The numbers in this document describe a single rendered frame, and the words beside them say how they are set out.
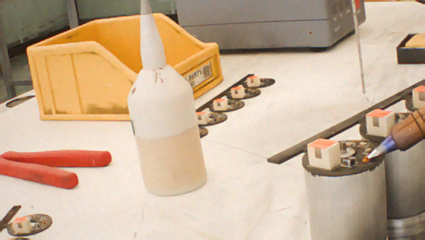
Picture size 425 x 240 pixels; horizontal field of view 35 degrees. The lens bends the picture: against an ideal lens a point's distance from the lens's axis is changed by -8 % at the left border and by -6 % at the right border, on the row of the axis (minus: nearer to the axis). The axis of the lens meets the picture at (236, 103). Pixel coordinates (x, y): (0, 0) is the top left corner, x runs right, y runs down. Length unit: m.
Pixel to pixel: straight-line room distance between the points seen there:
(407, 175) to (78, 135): 0.31
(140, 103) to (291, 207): 0.09
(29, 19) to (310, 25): 5.55
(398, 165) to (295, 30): 0.41
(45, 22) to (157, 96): 5.91
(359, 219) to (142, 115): 0.17
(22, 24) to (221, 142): 5.64
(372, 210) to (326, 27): 0.42
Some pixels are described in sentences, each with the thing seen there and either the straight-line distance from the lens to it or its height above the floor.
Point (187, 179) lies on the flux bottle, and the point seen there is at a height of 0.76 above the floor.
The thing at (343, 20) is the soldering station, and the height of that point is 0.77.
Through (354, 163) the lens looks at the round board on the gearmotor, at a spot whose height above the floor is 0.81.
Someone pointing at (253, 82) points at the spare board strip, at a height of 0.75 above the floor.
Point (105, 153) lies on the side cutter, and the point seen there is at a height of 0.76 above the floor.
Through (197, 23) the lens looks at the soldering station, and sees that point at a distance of 0.66.
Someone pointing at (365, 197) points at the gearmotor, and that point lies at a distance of 0.20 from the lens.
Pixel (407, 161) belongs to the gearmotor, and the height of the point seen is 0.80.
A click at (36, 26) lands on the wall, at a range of 6.17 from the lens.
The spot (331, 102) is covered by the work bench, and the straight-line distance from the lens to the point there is 0.48.
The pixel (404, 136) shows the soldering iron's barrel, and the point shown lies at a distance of 0.20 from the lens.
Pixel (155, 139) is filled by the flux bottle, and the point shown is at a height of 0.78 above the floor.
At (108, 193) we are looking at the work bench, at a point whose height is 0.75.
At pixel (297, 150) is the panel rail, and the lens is 0.21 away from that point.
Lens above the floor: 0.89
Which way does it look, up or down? 16 degrees down
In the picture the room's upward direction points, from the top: 8 degrees counter-clockwise
